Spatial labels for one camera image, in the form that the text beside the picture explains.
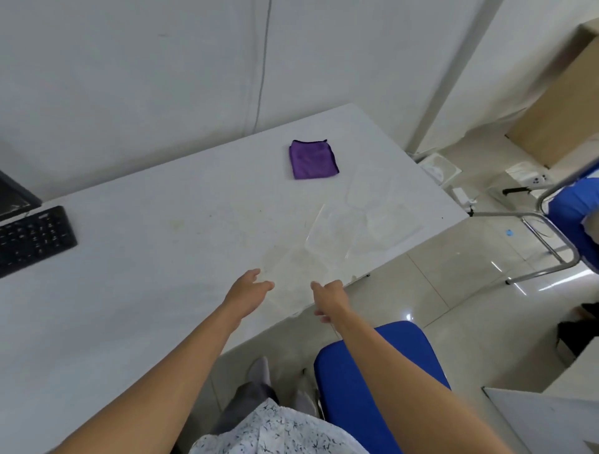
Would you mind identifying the person's right forearm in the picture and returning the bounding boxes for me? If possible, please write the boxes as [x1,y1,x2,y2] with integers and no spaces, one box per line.
[333,310,513,454]

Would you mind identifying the person's left forearm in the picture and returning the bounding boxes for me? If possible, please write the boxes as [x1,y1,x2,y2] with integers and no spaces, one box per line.
[49,306,244,454]

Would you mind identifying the clear plastic sheet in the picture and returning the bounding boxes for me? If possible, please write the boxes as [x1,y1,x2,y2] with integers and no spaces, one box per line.
[262,247,348,319]

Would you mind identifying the person's right hand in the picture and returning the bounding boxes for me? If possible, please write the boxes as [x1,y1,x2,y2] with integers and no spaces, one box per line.
[311,279,350,325]

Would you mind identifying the blue padded chair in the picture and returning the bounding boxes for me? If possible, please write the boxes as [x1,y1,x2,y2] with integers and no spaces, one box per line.
[313,321,453,454]

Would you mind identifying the purple folded cloth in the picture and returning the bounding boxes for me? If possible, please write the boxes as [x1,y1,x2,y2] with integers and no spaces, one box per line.
[288,137,340,181]

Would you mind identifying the person's grey trousers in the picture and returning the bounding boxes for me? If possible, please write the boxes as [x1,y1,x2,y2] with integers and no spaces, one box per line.
[208,380,280,438]

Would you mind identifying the white power adapter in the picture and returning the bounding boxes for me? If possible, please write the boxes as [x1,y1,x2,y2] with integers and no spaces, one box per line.
[450,186,478,207]

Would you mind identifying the white open box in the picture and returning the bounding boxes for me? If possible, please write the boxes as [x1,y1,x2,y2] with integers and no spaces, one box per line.
[418,152,463,188]

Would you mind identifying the person's white patterned shirt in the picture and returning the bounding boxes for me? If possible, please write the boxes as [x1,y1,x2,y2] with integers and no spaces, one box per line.
[188,398,371,454]

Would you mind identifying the grey cable on wall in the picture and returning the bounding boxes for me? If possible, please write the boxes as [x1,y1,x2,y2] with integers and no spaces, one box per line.
[252,0,275,135]

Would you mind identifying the person's grey shoe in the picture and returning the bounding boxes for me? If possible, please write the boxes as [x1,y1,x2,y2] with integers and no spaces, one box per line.
[246,356,273,387]
[293,369,321,418]

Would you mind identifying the blue chair with metal frame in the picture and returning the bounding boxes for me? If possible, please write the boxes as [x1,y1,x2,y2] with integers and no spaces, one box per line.
[472,158,599,286]

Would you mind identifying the black computer monitor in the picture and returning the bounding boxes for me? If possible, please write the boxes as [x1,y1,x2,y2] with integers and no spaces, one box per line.
[0,169,43,222]

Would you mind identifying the person's left hand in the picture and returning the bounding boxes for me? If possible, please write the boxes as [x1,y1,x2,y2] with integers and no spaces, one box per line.
[224,268,276,324]

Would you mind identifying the black keyboard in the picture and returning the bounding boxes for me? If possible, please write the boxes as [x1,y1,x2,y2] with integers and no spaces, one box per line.
[0,206,78,278]

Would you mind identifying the clear plastic tray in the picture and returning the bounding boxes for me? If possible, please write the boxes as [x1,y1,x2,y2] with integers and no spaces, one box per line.
[365,202,426,251]

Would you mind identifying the white wall conduit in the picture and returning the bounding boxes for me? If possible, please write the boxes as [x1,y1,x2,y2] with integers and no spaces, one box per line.
[406,0,507,156]

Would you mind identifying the white box with black handle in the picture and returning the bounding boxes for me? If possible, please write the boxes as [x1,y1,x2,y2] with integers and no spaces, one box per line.
[486,161,557,209]

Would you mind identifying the black bag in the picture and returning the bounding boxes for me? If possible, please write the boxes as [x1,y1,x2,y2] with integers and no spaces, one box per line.
[556,302,599,371]

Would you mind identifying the clear plastic container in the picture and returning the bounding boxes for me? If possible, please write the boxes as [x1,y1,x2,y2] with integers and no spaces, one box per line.
[304,204,369,267]

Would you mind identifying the white side table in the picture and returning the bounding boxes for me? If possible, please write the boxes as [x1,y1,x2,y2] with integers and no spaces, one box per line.
[482,385,599,454]

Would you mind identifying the brown cardboard box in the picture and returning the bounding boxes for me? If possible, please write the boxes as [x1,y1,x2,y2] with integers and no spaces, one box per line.
[504,22,599,170]

